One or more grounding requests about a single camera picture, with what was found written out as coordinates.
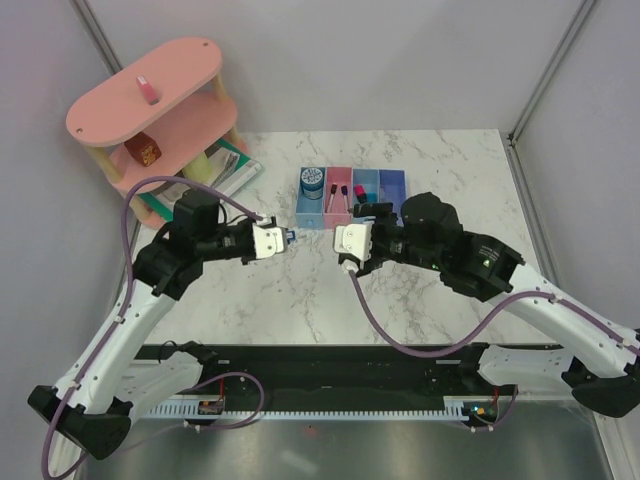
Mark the red brown patterned box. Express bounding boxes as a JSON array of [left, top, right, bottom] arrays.
[[124, 132, 162, 167]]

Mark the purple cable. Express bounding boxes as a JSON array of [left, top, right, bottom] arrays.
[[344, 264, 640, 434], [39, 176, 271, 480]]

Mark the white cable duct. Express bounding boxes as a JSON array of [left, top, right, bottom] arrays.
[[443, 397, 470, 422], [144, 395, 225, 420]]

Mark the pink three-tier wooden shelf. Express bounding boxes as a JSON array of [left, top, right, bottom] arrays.
[[65, 35, 250, 231]]

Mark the left white cable duct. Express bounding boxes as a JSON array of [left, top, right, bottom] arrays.
[[144, 395, 225, 420]]

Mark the right white cable duct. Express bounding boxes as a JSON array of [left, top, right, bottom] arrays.
[[443, 397, 470, 422]]

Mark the light blue left bin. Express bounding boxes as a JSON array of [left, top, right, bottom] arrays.
[[295, 175, 325, 230]]

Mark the green spiral notebook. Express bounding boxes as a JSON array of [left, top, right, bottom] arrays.
[[138, 139, 262, 221]]

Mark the pale yellow cylinder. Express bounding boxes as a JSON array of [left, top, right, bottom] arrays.
[[182, 152, 213, 185]]

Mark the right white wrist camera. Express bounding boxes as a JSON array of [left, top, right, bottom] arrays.
[[333, 222, 373, 262]]

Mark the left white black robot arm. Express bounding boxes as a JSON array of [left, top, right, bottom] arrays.
[[28, 189, 287, 460]]

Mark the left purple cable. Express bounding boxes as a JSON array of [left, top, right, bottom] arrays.
[[39, 176, 271, 480]]

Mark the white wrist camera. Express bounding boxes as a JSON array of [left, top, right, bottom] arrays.
[[333, 222, 373, 262], [252, 217, 290, 260]]

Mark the light blue middle bin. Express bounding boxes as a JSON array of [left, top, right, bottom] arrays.
[[352, 168, 379, 204]]

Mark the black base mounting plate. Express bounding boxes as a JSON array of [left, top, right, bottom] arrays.
[[134, 344, 519, 414]]

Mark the blue tape roll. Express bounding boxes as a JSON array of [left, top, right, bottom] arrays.
[[300, 167, 325, 200]]

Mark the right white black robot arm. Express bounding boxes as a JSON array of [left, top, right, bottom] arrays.
[[333, 193, 639, 418]]

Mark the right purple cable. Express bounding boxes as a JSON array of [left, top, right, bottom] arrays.
[[344, 264, 640, 434]]

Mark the pink black highlighter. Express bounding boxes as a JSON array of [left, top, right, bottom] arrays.
[[353, 184, 368, 204]]

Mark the pink white eraser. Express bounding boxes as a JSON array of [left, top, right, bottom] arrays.
[[136, 75, 159, 105]]

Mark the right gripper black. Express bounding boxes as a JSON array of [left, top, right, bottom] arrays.
[[346, 201, 443, 278]]

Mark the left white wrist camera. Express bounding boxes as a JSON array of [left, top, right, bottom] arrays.
[[252, 217, 290, 260]]

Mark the light blue bin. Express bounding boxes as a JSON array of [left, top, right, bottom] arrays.
[[352, 168, 379, 204], [295, 175, 325, 230]]

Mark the pink bin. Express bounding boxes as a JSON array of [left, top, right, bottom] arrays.
[[323, 166, 353, 229]]

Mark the white blue pen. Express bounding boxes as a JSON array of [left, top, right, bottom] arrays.
[[325, 183, 337, 213]]

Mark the purple blue bin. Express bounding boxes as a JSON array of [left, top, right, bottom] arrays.
[[378, 169, 408, 216]]

